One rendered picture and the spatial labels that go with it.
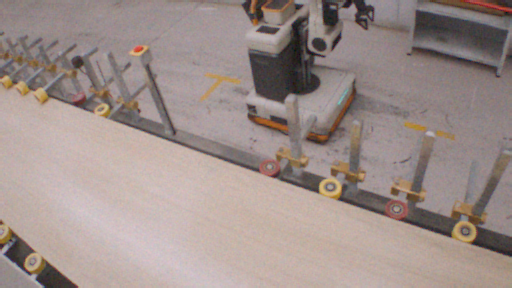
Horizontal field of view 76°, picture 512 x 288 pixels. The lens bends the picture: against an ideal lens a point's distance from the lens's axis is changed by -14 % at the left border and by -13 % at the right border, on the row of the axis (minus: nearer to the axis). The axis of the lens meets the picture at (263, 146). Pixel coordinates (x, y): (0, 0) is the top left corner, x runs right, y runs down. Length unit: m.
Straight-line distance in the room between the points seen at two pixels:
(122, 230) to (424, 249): 1.06
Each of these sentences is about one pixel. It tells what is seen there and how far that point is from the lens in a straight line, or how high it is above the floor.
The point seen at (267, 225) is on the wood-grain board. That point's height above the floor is 0.90.
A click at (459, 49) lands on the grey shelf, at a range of 3.69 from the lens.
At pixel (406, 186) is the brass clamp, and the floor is 0.86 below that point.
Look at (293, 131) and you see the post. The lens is 1.45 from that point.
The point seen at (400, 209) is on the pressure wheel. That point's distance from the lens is 1.35.
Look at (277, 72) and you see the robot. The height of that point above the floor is 0.56.
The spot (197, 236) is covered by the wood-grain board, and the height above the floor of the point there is 0.90.
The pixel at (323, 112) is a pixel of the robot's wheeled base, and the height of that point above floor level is 0.28.
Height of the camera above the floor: 2.01
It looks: 46 degrees down
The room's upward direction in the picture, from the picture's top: 11 degrees counter-clockwise
